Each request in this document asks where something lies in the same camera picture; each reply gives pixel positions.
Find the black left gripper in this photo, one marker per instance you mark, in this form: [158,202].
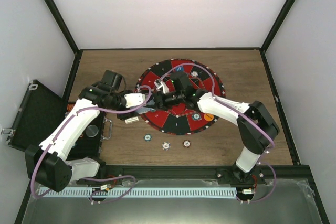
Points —
[124,116]

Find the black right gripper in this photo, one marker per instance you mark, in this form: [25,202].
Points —
[160,100]

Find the green blue 50 chip stack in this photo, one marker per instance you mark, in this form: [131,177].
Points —
[148,137]

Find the blue small blind button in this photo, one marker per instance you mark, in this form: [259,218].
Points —
[180,68]

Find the orange blue 10 chip stack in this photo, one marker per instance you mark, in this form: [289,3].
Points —
[166,146]

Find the orange dealer button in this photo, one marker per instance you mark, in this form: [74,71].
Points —
[208,117]

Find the blue backed card deck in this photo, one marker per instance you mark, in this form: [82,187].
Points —
[144,110]

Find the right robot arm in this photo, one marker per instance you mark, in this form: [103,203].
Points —
[256,126]

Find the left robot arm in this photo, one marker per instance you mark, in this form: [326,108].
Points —
[47,163]

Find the white card box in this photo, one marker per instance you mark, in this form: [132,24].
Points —
[132,120]

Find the round red black poker mat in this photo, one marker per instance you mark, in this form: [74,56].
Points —
[178,119]

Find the round grey metal disc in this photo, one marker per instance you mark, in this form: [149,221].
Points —
[91,131]

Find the red 100 chip stack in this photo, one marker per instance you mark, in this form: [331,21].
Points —
[186,144]

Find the chips in case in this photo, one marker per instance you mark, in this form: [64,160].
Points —
[70,107]

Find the black poker set case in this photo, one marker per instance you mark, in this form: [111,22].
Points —
[40,113]

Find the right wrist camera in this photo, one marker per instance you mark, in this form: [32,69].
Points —
[181,82]

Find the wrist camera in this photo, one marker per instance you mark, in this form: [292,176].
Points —
[112,79]
[181,82]

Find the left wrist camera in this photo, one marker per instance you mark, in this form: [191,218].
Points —
[112,79]

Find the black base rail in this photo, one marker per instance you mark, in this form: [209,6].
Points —
[223,174]

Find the light blue slotted cable duct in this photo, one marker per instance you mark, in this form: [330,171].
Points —
[143,192]

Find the black enclosure frame post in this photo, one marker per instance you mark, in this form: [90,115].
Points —
[62,25]

